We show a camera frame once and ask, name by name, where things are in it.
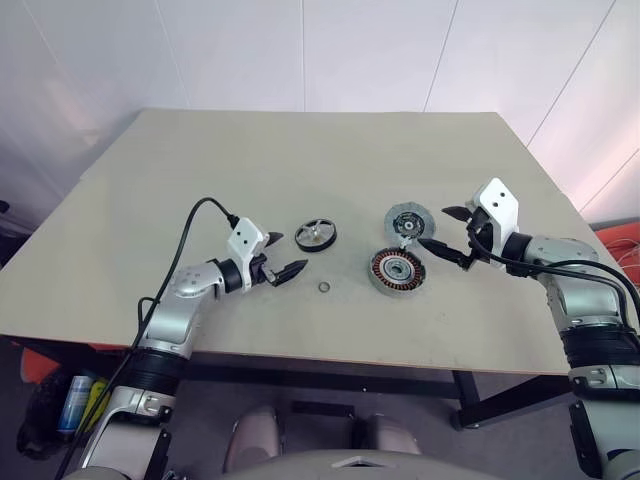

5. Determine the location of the rounded grey robot left foot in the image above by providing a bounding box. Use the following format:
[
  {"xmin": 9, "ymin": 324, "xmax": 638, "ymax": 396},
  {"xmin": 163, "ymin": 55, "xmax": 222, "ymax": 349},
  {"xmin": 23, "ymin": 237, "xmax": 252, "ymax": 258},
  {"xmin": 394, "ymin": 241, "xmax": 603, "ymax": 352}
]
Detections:
[{"xmin": 223, "ymin": 405, "xmax": 281, "ymax": 474}]

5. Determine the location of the grey disc with black centre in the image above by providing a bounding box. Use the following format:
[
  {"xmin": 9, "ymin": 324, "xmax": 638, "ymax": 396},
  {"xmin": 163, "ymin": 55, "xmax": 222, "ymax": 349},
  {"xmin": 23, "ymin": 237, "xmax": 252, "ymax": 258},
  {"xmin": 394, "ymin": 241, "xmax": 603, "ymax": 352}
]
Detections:
[{"xmin": 383, "ymin": 199, "xmax": 437, "ymax": 246}]

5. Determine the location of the grey robot torso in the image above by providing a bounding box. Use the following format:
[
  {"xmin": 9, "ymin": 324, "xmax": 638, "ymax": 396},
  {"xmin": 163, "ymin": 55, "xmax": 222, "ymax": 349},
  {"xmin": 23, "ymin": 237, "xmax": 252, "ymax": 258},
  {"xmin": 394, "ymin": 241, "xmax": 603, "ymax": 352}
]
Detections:
[{"xmin": 222, "ymin": 448, "xmax": 506, "ymax": 480}]

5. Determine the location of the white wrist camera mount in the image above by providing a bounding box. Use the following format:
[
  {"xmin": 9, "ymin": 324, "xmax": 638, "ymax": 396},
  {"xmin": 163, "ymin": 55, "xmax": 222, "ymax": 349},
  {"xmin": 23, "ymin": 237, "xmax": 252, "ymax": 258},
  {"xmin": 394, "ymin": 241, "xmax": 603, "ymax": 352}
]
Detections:
[
  {"xmin": 472, "ymin": 177, "xmax": 521, "ymax": 272},
  {"xmin": 227, "ymin": 218, "xmax": 266, "ymax": 292}
]

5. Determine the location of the copper wound motor stator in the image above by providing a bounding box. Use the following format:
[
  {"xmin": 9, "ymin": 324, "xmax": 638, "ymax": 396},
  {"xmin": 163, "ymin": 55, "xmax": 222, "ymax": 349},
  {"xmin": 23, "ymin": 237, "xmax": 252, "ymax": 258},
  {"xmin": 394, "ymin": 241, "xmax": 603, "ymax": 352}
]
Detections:
[{"xmin": 368, "ymin": 247, "xmax": 429, "ymax": 296}]

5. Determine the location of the rounded grey robot right foot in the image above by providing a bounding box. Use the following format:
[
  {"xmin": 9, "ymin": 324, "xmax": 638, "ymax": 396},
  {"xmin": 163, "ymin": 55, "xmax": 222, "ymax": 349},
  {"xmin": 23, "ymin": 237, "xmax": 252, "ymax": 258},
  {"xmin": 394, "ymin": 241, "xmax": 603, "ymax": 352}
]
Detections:
[{"xmin": 352, "ymin": 413, "xmax": 421, "ymax": 456}]

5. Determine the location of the black table frame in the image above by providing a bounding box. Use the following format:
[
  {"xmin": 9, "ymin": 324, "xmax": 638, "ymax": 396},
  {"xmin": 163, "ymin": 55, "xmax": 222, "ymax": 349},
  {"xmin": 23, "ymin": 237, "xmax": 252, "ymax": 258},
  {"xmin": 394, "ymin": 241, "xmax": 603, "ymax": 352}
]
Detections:
[{"xmin": 0, "ymin": 334, "xmax": 576, "ymax": 431}]

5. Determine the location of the white cable bundle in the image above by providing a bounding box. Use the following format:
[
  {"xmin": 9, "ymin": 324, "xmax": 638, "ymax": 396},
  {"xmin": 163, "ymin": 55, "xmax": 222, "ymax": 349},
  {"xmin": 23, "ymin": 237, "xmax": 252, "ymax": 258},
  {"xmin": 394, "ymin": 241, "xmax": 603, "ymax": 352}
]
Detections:
[{"xmin": 604, "ymin": 237, "xmax": 640, "ymax": 296}]

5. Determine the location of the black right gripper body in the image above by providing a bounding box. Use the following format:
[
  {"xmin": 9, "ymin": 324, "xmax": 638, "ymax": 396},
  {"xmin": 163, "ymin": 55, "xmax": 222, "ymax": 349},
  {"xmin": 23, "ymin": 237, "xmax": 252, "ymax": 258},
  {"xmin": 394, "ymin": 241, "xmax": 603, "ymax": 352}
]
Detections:
[{"xmin": 462, "ymin": 207, "xmax": 496, "ymax": 271}]

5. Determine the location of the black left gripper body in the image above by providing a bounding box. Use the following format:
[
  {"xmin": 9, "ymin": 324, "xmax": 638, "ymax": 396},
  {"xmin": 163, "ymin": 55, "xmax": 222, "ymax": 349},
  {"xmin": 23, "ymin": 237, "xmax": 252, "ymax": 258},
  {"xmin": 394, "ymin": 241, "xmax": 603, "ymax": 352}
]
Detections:
[{"xmin": 248, "ymin": 242, "xmax": 281, "ymax": 289}]

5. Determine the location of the black bag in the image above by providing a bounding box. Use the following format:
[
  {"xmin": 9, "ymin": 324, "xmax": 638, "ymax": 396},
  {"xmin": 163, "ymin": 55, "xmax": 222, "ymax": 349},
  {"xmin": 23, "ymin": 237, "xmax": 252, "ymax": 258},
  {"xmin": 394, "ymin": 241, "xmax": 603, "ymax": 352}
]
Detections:
[{"xmin": 17, "ymin": 369, "xmax": 76, "ymax": 459}]

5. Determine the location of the orange object under table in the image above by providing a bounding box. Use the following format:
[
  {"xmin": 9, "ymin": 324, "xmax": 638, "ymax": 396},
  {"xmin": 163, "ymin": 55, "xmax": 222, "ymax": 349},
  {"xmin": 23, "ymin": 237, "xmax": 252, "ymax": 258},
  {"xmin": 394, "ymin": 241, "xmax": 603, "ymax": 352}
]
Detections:
[{"xmin": 19, "ymin": 347, "xmax": 61, "ymax": 384}]

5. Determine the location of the yellow green bottle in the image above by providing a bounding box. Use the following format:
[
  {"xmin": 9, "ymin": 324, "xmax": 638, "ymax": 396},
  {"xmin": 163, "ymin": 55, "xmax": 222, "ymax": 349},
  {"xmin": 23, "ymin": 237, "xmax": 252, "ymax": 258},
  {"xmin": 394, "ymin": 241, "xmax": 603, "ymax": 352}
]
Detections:
[{"xmin": 79, "ymin": 377, "xmax": 111, "ymax": 431}]

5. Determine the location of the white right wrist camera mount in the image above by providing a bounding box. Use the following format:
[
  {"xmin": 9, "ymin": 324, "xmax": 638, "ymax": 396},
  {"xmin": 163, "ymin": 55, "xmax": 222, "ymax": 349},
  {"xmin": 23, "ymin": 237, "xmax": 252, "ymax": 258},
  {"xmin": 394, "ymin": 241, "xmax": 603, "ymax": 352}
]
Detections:
[{"xmin": 472, "ymin": 177, "xmax": 521, "ymax": 272}]

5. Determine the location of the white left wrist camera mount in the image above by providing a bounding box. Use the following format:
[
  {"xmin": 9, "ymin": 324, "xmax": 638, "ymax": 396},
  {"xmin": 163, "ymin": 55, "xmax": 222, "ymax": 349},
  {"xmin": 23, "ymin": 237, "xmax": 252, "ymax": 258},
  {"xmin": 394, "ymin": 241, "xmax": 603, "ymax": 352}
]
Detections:
[{"xmin": 227, "ymin": 218, "xmax": 266, "ymax": 292}]

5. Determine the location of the black wheel rim part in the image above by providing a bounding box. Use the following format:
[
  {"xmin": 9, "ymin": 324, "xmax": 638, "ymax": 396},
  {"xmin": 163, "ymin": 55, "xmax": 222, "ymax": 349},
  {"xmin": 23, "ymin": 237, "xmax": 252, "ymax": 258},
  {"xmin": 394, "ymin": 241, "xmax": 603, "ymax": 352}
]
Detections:
[{"xmin": 293, "ymin": 218, "xmax": 337, "ymax": 254}]

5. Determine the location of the blue spray can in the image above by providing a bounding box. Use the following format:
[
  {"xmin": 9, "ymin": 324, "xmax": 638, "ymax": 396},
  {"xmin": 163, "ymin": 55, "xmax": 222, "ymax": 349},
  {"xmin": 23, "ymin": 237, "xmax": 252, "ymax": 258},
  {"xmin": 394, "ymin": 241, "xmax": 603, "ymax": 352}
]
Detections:
[{"xmin": 55, "ymin": 374, "xmax": 94, "ymax": 434}]

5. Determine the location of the rounded grey robot foot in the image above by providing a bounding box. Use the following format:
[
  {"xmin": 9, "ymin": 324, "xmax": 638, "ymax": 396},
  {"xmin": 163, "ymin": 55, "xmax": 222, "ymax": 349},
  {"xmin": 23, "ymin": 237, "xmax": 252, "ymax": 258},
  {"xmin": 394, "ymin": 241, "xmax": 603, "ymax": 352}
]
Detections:
[
  {"xmin": 223, "ymin": 405, "xmax": 281, "ymax": 474},
  {"xmin": 352, "ymin": 413, "xmax": 421, "ymax": 456}
]

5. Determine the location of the orange cushion beside table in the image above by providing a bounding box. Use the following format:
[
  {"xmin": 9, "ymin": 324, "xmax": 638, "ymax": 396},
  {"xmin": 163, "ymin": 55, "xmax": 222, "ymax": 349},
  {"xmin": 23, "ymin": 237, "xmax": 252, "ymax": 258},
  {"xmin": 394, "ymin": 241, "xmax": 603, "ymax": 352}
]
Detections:
[{"xmin": 592, "ymin": 227, "xmax": 640, "ymax": 284}]

